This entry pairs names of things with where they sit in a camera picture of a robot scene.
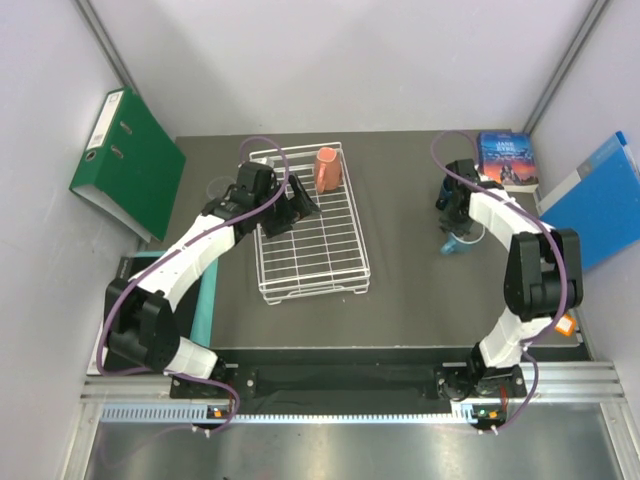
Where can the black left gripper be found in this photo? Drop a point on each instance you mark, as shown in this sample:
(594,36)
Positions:
(301,204)

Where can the dark blue mug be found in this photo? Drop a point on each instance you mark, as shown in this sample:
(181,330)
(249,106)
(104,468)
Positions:
(444,195)

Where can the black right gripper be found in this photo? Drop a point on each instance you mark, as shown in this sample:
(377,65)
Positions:
(446,223)

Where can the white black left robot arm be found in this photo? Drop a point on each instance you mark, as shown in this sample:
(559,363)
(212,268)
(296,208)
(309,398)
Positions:
(139,324)

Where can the teal mug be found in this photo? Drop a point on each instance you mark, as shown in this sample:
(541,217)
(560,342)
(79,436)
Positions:
(462,240)

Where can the orange key tag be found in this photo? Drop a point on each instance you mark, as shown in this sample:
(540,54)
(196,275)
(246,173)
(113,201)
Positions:
(566,325)

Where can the aluminium frame rail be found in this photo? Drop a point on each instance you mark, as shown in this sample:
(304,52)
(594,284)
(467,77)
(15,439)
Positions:
(562,382)

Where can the clear faceted plastic cup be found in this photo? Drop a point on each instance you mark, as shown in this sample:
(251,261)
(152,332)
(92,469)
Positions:
(218,186)

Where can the Jane Eyre paperback book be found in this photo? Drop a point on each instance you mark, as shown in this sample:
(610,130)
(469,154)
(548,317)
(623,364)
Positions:
(508,159)

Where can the white wire dish rack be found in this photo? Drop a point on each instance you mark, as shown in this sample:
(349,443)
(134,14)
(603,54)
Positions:
(324,253)

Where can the blue folder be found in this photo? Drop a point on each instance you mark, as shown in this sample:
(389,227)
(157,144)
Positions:
(599,200)

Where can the green lever arch binder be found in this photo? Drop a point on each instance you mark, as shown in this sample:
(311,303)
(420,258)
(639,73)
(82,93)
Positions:
(131,168)

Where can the orange mug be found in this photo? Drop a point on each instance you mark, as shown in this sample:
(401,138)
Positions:
(328,171)

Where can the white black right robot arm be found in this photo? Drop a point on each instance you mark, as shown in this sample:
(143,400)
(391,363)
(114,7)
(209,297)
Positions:
(543,278)

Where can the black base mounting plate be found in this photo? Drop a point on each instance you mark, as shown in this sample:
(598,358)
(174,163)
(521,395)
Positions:
(432,382)

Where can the black notebook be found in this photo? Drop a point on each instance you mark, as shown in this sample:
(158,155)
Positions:
(127,267)

